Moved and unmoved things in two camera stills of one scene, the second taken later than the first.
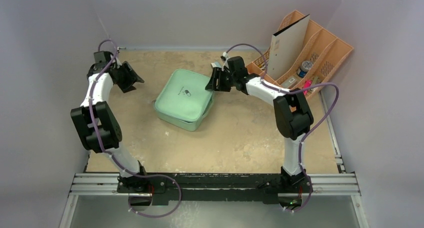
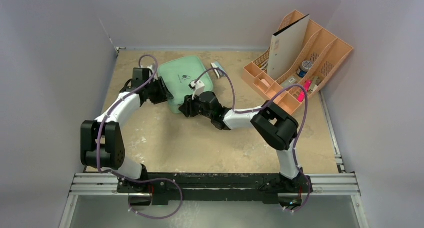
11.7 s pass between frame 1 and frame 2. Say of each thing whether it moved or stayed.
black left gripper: moved
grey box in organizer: stayed
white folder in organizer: stayed
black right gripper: moved
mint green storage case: moved
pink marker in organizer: stayed
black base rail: stayed
